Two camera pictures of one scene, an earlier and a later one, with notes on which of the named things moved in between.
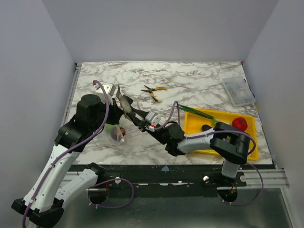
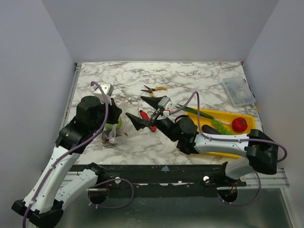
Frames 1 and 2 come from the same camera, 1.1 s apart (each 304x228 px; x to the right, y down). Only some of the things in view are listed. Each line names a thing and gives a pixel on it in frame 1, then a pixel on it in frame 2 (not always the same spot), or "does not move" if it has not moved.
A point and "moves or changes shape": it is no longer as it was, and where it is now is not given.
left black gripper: x=116 y=111 does not move
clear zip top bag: x=118 y=134 moves or changes shape
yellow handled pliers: x=151 y=90 does not move
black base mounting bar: x=161 y=177 does not move
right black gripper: x=143 y=123 → x=152 y=118
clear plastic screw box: x=239 y=90 does not move
